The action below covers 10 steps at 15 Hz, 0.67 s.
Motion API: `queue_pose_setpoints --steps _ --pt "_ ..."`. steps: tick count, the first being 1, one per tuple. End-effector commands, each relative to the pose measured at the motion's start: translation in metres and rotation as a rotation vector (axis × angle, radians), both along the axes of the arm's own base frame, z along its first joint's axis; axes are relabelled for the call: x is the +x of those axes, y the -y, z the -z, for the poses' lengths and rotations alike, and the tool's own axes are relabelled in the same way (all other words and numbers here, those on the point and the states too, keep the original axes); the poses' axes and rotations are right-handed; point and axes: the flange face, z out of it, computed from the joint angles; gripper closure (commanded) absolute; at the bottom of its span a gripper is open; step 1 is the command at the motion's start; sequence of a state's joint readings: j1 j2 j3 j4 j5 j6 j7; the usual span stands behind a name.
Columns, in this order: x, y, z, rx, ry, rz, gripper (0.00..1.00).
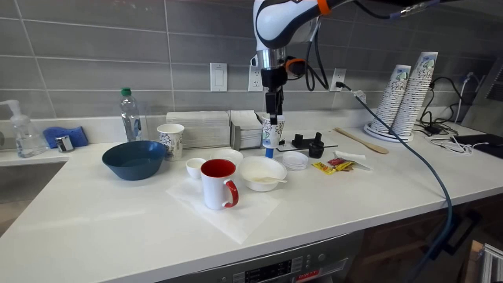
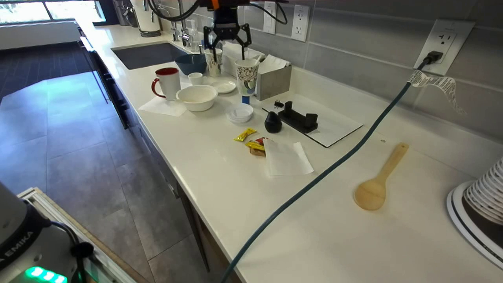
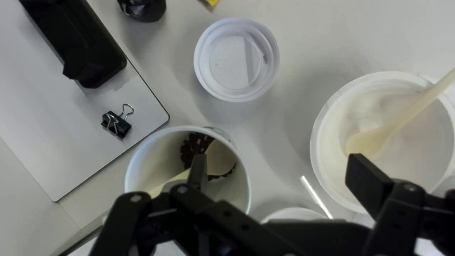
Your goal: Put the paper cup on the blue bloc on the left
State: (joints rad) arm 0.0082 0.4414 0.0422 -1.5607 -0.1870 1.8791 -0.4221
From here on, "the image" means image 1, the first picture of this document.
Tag black power adapter with cable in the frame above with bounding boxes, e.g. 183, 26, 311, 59
418, 76, 465, 136

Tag white paper napkin sheet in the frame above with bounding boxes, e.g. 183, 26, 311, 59
164, 178, 281, 248

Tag small black white box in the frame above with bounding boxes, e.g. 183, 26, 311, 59
53, 134, 75, 155

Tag white thin cable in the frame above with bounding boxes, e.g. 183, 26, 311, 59
433, 134, 491, 156

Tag blue sponge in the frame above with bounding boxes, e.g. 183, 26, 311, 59
42, 125, 89, 152

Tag blue power cable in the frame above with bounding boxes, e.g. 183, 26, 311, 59
334, 81, 455, 283

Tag black clamp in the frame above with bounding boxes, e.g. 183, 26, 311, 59
290, 131, 323, 152

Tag white round tray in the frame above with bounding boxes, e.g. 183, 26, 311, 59
363, 123, 414, 145

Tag printed paper cup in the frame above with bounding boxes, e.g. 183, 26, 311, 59
259, 116, 287, 152
155, 123, 185, 163

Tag dark blue bowl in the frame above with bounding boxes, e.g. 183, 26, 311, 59
100, 141, 169, 183

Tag red and white mug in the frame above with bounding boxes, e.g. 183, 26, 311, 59
197, 158, 240, 213

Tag white bowl with cream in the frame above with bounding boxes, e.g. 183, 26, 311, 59
237, 156, 289, 194

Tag black flat device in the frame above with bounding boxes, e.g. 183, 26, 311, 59
454, 133, 503, 160

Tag white wall outlet with plug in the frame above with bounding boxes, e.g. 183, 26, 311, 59
328, 68, 348, 94

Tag green capped water bottle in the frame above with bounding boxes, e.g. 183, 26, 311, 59
117, 87, 144, 144

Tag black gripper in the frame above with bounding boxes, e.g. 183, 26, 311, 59
260, 67, 289, 128

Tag white plastic lid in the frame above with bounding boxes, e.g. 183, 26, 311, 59
281, 150, 311, 172

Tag white light switch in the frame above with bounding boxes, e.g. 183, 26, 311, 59
208, 62, 229, 94

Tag wooden stir stick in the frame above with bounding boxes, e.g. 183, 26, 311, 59
333, 127, 389, 156

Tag light wooden frame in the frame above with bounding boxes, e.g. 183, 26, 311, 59
462, 240, 503, 283

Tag dark wooden cabinet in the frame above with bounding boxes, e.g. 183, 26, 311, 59
359, 194, 503, 283

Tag small white cup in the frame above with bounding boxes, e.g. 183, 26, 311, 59
183, 158, 207, 182

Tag clear soap dispenser bottle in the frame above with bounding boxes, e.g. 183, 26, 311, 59
0, 100, 43, 161

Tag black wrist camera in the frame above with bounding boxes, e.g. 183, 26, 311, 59
284, 57, 308, 79

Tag metal napkin holder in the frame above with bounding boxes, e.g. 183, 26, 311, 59
227, 109, 265, 152

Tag steel dishwasher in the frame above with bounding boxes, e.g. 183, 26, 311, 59
161, 230, 366, 283

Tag black cabinet handle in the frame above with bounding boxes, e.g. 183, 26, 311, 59
444, 210, 480, 257

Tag white sachet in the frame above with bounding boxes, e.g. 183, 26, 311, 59
333, 150, 367, 163
350, 158, 374, 174

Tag pale plastic spoon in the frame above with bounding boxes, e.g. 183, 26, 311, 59
248, 175, 289, 186

